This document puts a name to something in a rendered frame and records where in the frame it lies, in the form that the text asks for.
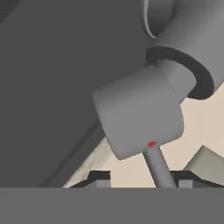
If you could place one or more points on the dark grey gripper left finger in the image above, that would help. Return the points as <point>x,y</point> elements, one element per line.
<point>99,176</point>

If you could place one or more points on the grey tap lever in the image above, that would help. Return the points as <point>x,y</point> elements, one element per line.
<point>159,167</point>

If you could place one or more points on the grey metal tap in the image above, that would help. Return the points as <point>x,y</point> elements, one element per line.
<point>140,116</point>

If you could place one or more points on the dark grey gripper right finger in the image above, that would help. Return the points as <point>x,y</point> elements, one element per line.
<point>186,176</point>

